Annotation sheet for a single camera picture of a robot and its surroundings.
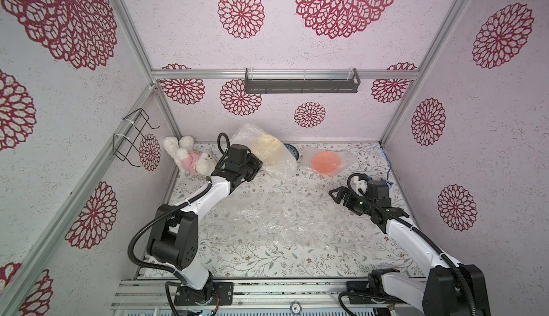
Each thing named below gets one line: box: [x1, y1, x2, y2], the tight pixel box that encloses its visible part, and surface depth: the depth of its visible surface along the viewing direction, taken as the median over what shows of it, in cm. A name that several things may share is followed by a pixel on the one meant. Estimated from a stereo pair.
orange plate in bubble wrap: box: [298, 145, 359, 177], surface depth 112 cm
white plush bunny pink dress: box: [162, 135, 217, 177], surface depth 102 cm
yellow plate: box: [229, 123, 299, 181], surface depth 91 cm
